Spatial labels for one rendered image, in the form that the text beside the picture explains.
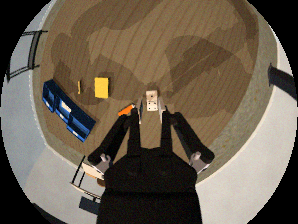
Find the yellow square pad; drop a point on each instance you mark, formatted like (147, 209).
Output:
(102, 87)

